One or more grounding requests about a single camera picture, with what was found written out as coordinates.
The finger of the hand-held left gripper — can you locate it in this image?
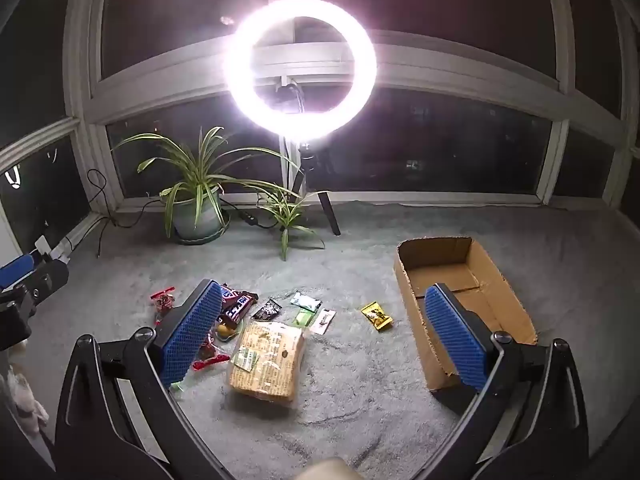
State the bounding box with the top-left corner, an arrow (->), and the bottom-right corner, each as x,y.
14,258 -> 70,311
0,253 -> 36,291

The spider plant in green pot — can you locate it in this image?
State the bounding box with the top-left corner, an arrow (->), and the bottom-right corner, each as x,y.
112,126 -> 301,243

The black power cable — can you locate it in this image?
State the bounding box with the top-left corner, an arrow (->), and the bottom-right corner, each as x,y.
86,168 -> 166,259

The green and white packet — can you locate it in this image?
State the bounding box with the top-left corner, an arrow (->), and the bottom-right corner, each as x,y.
290,291 -> 321,313

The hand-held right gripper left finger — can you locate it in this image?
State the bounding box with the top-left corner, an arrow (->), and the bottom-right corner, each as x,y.
54,279 -> 236,480

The white window frame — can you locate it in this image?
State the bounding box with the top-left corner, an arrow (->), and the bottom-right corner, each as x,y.
0,0 -> 640,211

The black tripod stand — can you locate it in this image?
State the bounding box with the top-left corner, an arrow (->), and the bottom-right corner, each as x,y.
282,135 -> 342,237

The white stick packet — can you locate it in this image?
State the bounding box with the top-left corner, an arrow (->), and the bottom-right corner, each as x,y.
309,308 -> 337,336

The black phone holder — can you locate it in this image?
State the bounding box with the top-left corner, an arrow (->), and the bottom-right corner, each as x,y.
272,76 -> 306,111

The yellow snack packet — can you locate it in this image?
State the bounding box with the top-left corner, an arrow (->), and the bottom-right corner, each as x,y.
361,301 -> 394,332

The dark green pot saucer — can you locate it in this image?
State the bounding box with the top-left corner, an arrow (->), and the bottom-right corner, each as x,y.
172,210 -> 232,247

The black cable with inline switch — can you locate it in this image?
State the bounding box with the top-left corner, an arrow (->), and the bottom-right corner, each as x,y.
220,199 -> 281,230

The red and white packet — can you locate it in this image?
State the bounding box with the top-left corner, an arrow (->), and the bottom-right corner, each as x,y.
150,286 -> 178,326

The person's left forearm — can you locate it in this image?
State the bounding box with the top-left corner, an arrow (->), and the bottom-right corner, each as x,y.
0,352 -> 51,436

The small spider plant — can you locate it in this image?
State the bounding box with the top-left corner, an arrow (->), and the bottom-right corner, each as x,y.
245,182 -> 326,262

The white ring light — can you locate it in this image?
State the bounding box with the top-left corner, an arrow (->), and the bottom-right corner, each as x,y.
225,0 -> 378,142

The small black packet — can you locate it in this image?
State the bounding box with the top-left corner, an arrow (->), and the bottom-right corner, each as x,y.
251,298 -> 283,322

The white power adapter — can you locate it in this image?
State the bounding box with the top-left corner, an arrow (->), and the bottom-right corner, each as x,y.
32,236 -> 76,263

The clear packet with red ends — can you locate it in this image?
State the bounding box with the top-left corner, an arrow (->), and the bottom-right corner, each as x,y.
192,317 -> 241,372

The brown cardboard box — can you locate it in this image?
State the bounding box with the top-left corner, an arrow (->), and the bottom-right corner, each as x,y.
394,236 -> 538,393

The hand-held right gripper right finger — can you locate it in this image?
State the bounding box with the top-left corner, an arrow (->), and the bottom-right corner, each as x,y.
415,282 -> 590,480

